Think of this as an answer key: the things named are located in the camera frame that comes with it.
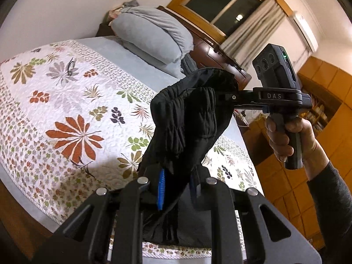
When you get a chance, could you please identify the white air conditioner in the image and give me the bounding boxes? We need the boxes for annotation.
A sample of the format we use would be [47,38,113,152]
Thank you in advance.
[292,12,319,53]

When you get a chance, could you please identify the beige curtain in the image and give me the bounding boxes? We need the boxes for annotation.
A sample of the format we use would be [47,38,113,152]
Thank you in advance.
[220,0,285,69]

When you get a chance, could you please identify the grey folded cloth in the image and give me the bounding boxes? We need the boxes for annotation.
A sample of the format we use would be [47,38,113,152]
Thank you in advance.
[107,0,138,25]

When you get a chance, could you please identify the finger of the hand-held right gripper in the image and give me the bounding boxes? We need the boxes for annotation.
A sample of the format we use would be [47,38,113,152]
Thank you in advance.
[218,90,255,102]
[233,102,263,113]

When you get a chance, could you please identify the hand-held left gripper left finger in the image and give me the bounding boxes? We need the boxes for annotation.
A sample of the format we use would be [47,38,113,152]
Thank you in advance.
[33,169,165,264]

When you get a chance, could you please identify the bed with grey sheet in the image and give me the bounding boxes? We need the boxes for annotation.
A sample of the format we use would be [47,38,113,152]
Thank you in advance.
[0,37,262,259]

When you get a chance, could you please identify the eyeglasses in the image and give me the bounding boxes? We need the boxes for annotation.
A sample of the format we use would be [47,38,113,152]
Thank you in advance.
[64,57,79,77]

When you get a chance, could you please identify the wooden framed window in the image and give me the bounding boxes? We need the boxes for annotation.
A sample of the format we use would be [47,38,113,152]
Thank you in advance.
[167,0,293,44]

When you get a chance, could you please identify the black pants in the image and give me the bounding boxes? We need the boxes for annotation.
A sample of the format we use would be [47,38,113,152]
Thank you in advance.
[137,68,239,246]

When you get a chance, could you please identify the person's right hand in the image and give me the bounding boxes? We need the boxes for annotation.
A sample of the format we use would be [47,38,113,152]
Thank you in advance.
[264,114,330,181]

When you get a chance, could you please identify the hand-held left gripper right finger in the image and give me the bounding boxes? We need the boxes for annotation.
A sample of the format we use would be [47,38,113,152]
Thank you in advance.
[190,168,322,264]

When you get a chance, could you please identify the dark wooden headboard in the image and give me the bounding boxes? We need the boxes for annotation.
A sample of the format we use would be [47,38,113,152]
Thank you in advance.
[96,5,252,88]

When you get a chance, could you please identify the wooden wall shelf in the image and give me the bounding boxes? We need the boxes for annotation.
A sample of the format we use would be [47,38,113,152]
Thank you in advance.
[305,93,341,132]

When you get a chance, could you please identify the person's right forearm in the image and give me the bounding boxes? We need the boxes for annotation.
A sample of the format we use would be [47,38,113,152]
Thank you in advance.
[306,161,352,256]

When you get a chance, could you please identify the grey folded duvet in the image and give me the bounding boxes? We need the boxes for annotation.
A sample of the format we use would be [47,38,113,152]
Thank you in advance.
[108,0,194,77]

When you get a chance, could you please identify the floral quilt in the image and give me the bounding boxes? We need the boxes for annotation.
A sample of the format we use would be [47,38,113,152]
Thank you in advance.
[0,39,262,259]

